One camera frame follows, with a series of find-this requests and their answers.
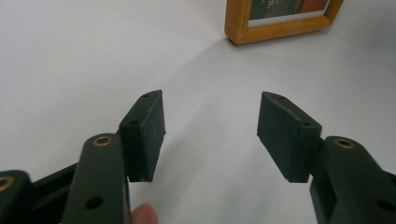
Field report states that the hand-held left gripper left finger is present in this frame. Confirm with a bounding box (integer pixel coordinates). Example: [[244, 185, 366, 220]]
[[60, 89, 167, 224]]

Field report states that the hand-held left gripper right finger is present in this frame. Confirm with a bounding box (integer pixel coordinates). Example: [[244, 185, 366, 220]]
[[256, 91, 396, 224]]

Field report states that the wooden photo frame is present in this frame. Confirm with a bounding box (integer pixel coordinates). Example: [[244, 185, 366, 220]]
[[223, 0, 345, 46]]

